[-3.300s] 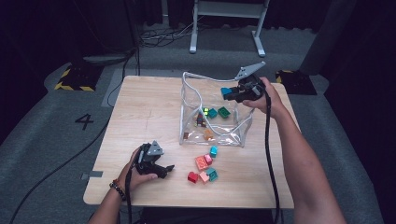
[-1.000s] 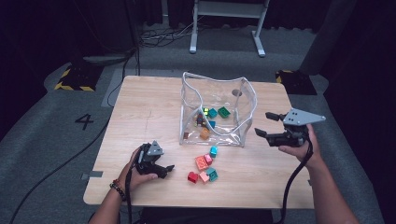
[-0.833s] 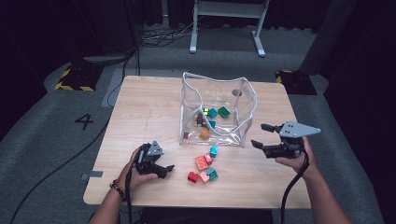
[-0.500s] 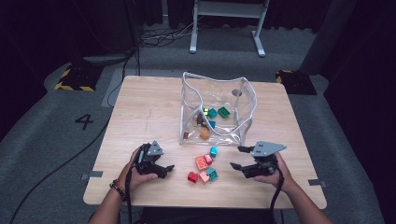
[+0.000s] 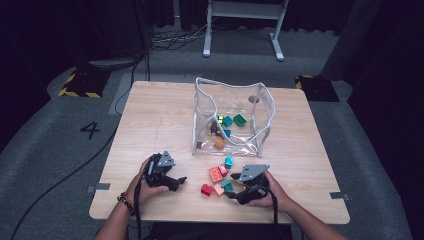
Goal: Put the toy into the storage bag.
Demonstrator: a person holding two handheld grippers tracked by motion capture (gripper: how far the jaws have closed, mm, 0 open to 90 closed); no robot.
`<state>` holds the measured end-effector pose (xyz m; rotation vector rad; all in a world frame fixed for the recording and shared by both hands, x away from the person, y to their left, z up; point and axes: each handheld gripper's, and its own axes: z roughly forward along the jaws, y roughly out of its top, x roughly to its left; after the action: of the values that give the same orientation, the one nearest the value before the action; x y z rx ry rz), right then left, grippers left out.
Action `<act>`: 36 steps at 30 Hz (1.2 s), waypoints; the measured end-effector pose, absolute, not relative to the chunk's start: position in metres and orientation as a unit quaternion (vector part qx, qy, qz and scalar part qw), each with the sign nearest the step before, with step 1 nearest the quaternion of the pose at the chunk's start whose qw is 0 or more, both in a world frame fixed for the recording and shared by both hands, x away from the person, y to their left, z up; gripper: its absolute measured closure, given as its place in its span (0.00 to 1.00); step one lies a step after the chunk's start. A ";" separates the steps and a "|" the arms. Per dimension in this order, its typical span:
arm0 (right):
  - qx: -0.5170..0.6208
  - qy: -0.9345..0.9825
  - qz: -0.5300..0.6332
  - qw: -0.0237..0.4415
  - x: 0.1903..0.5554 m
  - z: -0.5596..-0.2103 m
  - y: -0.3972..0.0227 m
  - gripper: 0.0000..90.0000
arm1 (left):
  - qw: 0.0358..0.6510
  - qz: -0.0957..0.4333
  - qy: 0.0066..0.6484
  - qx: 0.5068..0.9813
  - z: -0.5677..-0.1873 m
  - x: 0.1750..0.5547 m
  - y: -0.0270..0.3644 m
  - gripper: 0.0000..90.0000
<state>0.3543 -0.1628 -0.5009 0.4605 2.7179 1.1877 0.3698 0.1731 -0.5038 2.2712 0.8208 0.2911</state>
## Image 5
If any beaded bracelet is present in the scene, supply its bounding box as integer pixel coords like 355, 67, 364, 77
117, 190, 136, 215

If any grey tape strip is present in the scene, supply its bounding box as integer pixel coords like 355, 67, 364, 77
329, 191, 351, 201
87, 182, 111, 194

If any person's left hand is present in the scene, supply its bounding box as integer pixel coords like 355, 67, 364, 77
126, 158, 170, 207

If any bundle of floor cables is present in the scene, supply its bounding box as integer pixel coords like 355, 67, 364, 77
148, 16, 218, 52

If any large coral toy block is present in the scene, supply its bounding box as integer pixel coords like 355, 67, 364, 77
208, 166, 224, 184

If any multicoloured puzzle cube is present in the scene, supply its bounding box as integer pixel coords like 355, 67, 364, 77
209, 114, 225, 137

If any long black floor cable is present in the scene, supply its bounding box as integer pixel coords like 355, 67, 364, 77
9, 49, 151, 240

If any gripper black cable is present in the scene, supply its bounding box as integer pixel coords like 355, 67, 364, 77
134, 173, 148, 240
266, 189, 281, 240

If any black yellow striped floor base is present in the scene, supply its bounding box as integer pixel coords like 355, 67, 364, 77
58, 68, 113, 99

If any person's right hand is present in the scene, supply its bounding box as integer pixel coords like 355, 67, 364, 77
248, 171, 294, 213

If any green toy block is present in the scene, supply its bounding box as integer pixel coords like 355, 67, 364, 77
232, 113, 248, 128

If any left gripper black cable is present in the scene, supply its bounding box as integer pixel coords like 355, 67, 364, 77
134, 173, 148, 240

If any white metal stand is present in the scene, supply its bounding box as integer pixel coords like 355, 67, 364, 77
202, 0, 290, 62

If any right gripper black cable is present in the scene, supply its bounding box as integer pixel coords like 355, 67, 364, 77
266, 189, 281, 240

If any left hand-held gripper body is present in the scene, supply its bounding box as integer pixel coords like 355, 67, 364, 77
144, 149, 177, 188

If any clear plastic bag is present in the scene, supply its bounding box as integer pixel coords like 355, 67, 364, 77
191, 76, 277, 158

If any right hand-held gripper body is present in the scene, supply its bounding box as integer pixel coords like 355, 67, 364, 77
237, 163, 272, 206

